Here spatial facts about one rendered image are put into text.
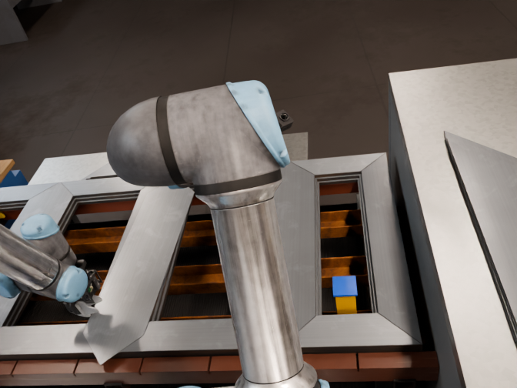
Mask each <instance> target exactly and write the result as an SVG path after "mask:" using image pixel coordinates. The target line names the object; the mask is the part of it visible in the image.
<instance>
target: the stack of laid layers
mask: <svg viewBox="0 0 517 388"><path fill-rule="evenodd" d="M350 182H357V183H358V187H359V200H360V207H361V214H362V228H363V235H364V242H365V255H366V262H367V270H368V277H369V290H370V297H371V304H372V313H379V310H378V303H377V297H376V291H375V279H374V272H373V265H372V254H371V247H370V241H369V228H368V222H367V215H366V209H365V197H364V191H363V184H362V172H345V173H336V174H326V175H317V176H315V316H317V315H322V263H321V226H320V188H319V186H320V185H330V184H340V183H350ZM157 188H158V187H149V186H146V187H145V188H143V189H141V190H137V191H128V192H110V193H101V194H92V195H83V196H73V197H72V199H71V201H70V203H69V204H68V206H67V208H66V210H65V212H64V213H63V215H62V217H61V219H60V221H59V222H58V226H59V228H60V230H61V232H62V234H63V235H64V233H65V231H66V229H67V227H68V224H69V223H70V221H71V220H72V217H73V216H74V214H75V211H76V209H77V208H78V205H85V204H96V203H105V202H123V201H133V200H136V203H135V206H134V208H133V210H132V214H131V216H130V218H129V221H128V224H127V226H126V228H125V231H124V233H123V236H122V239H121V241H120V243H119V245H118V248H117V251H116V253H115V257H114V259H113V261H112V264H111V266H110V269H109V271H108V274H107V276H106V278H105V281H104V284H103V286H102V289H101V292H102V290H103V288H104V286H105V283H106V281H107V279H108V277H109V275H110V272H111V271H112V268H113V266H114V264H115V261H116V260H117V258H118V255H119V253H120V251H121V249H122V246H123V244H124V242H125V240H126V238H127V235H128V233H129V231H130V229H131V227H132V224H133V222H134V221H135V217H136V216H137V214H138V211H139V210H140V207H141V205H142V203H143V201H144V199H145V196H146V194H147V193H149V192H151V191H152V190H154V189H157ZM192 200H193V198H192ZM27 202H28V200H20V201H11V202H0V212H1V211H10V210H20V209H24V207H25V205H26V203H27ZM191 205H192V201H191V204H190V206H189V209H188V213H187V215H186V217H185V221H184V224H183V227H182V230H181V232H180V235H179V238H178V241H177V243H176V246H175V250H174V252H173V254H172V258H171V261H170V263H169V266H168V269H167V272H166V274H165V278H164V281H163V283H162V287H161V289H160V292H159V295H158V298H157V300H156V303H155V306H154V309H153V311H152V315H151V317H150V320H149V322H150V321H160V320H161V317H162V312H163V309H164V306H165V301H166V297H167V295H168V289H169V286H170V283H171V280H172V275H173V272H174V268H175V264H176V260H177V257H178V252H179V249H180V245H181V243H182V237H183V234H184V231H185V226H186V223H187V220H188V214H189V212H190V209H191ZM101 292H100V293H99V296H100V295H101ZM31 296H32V293H30V292H27V291H24V290H22V291H21V293H20V294H19V296H18V298H17V300H16V301H15V304H14V306H13V307H12V309H11V311H10V313H9V314H8V316H7V318H6V320H5V322H4V323H3V325H2V326H16V325H17V323H18V321H19V319H20V317H21V315H22V313H23V311H24V309H25V307H26V306H27V304H28V301H29V300H30V298H31ZM301 349H302V354H322V353H356V354H358V353H390V352H422V345H394V346H333V347H302V348H301ZM184 356H210V357H212V356H239V354H238V350H176V351H145V352H119V353H117V354H116V355H114V356H113V357H112V358H111V359H114V358H143V359H144V358H149V357H184ZM80 359H96V357H95V355H94V353H52V354H21V355H0V361H12V360H17V361H19V360H80Z"/></svg>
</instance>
